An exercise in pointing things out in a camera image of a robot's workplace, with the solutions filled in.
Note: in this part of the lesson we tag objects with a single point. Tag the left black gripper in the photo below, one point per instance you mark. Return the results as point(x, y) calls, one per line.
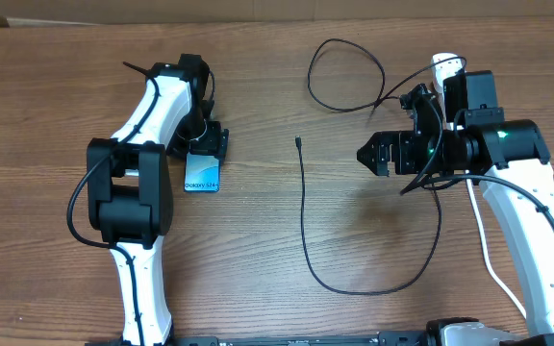
point(214, 141)

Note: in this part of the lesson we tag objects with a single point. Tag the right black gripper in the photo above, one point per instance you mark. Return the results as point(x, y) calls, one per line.
point(382, 148)

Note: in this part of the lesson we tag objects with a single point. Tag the blue Samsung Galaxy smartphone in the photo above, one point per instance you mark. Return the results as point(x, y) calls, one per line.
point(202, 173)

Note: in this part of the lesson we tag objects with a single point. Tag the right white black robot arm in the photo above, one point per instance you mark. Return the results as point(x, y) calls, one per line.
point(465, 137)

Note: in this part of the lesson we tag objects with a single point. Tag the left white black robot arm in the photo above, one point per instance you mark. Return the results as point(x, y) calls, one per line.
point(130, 196)

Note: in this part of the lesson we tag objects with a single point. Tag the white charger plug adapter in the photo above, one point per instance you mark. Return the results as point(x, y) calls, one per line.
point(445, 65)

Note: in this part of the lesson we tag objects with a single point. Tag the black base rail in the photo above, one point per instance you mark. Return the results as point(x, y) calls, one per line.
point(390, 338)

